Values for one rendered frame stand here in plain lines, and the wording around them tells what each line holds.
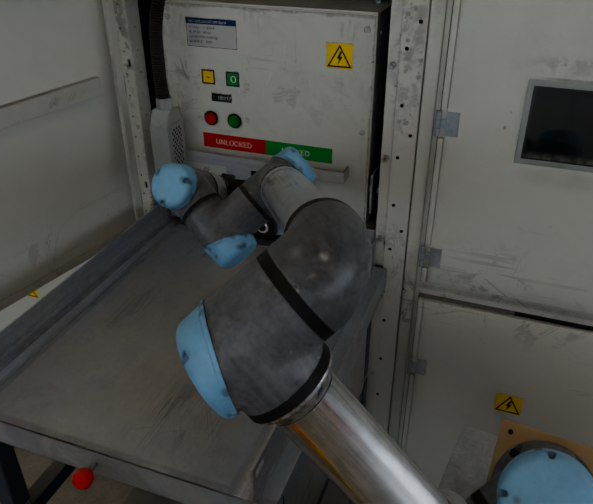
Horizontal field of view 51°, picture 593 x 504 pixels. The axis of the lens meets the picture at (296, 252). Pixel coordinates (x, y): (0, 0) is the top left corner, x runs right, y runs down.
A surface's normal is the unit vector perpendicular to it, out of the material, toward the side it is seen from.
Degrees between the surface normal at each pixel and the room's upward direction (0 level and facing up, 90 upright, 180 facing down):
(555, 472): 38
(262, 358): 74
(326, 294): 67
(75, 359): 0
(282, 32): 90
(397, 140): 90
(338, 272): 53
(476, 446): 0
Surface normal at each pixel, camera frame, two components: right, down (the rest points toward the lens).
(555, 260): -0.35, 0.50
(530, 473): -0.22, -0.39
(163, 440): 0.00, -0.86
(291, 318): 0.08, 0.18
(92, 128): 0.85, 0.26
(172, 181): -0.30, 0.00
